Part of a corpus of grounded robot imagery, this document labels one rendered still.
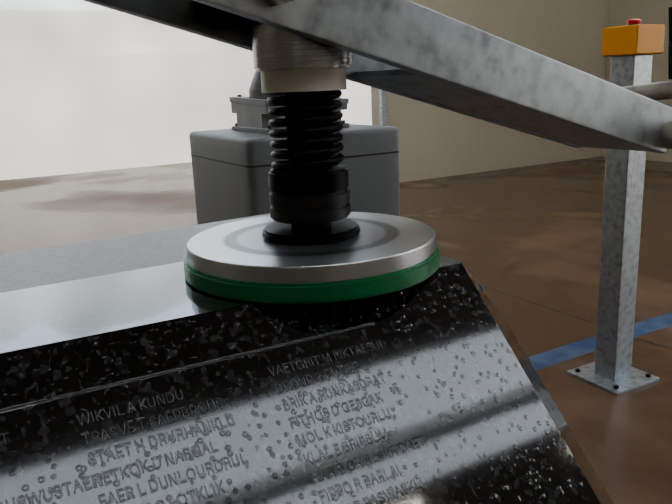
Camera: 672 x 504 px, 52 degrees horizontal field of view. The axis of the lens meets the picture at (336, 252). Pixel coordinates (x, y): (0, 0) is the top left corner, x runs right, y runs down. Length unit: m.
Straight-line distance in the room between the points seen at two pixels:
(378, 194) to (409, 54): 1.10
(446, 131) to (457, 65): 6.33
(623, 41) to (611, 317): 0.82
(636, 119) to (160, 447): 0.58
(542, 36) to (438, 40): 7.21
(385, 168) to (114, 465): 1.29
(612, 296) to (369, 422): 1.83
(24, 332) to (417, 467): 0.28
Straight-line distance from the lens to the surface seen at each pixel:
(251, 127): 1.69
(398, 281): 0.51
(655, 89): 1.26
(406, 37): 0.56
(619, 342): 2.32
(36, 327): 0.51
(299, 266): 0.49
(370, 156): 1.62
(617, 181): 2.20
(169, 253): 0.68
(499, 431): 0.53
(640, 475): 1.90
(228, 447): 0.46
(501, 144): 7.42
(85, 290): 0.58
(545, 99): 0.68
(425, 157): 6.79
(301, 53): 0.54
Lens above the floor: 0.96
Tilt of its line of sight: 14 degrees down
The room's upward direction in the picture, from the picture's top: 2 degrees counter-clockwise
